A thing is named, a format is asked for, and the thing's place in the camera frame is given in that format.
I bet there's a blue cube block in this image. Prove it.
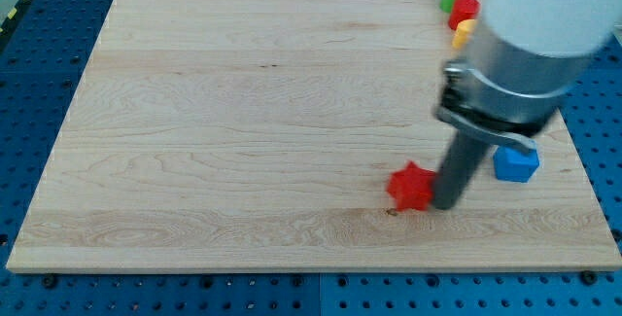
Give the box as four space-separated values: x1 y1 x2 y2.
493 147 540 183

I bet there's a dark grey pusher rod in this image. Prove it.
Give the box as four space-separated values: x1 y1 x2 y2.
432 131 490 210

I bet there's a red star block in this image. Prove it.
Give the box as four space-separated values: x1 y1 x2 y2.
386 161 436 211

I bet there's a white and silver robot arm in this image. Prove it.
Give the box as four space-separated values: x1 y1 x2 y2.
436 0 621 153

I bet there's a yellow cylinder block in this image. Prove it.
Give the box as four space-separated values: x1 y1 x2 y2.
452 19 477 50

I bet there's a red cylinder block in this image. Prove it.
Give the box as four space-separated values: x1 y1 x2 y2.
448 0 480 30

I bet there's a light wooden board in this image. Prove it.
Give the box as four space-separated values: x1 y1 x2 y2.
7 0 621 274

